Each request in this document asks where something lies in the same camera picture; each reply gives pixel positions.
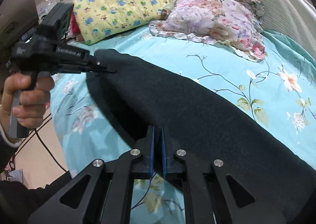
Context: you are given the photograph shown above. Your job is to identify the yellow cartoon print pillow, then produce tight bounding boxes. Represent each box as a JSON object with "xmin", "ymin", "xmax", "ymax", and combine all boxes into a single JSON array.
[{"xmin": 72, "ymin": 0, "xmax": 175, "ymax": 45}]

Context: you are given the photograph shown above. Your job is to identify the turquoise floral bed sheet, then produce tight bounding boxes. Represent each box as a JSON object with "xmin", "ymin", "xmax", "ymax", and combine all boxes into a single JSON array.
[{"xmin": 51, "ymin": 27, "xmax": 315, "ymax": 223}]

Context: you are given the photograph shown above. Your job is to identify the person's left hand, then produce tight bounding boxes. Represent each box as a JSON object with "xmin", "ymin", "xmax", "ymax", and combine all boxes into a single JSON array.
[{"xmin": 1, "ymin": 73, "xmax": 55, "ymax": 131}]

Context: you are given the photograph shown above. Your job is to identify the person's left forearm sleeve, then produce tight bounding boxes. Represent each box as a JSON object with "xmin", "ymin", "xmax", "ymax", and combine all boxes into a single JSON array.
[{"xmin": 0, "ymin": 122, "xmax": 72, "ymax": 224}]

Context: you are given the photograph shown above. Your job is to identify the red cloth beside pillow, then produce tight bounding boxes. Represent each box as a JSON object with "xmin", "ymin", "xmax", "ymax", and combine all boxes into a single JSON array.
[{"xmin": 69, "ymin": 12, "xmax": 80, "ymax": 38}]

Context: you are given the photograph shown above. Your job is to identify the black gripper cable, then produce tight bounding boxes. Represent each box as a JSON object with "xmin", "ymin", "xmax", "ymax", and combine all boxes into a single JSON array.
[{"xmin": 34, "ymin": 128, "xmax": 69, "ymax": 173}]

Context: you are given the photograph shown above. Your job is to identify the black pants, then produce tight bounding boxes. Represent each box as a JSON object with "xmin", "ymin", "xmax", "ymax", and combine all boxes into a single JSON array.
[{"xmin": 86, "ymin": 50, "xmax": 315, "ymax": 223}]

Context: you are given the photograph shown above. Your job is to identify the pink floral ruffled pillow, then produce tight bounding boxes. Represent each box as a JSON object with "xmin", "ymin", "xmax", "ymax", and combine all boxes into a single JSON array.
[{"xmin": 148, "ymin": 0, "xmax": 266, "ymax": 62}]

